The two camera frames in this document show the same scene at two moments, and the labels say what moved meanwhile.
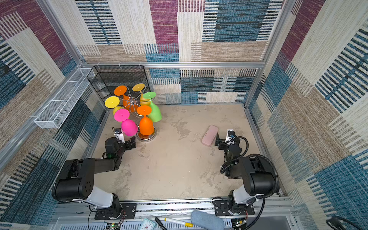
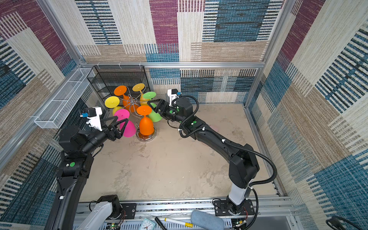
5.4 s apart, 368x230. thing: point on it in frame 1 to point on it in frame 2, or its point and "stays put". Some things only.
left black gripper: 129,147 to 115,134
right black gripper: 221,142 to 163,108
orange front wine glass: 146,124 stays put
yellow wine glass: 112,102 stays put
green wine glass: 155,115 stays put
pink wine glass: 129,127 stays put
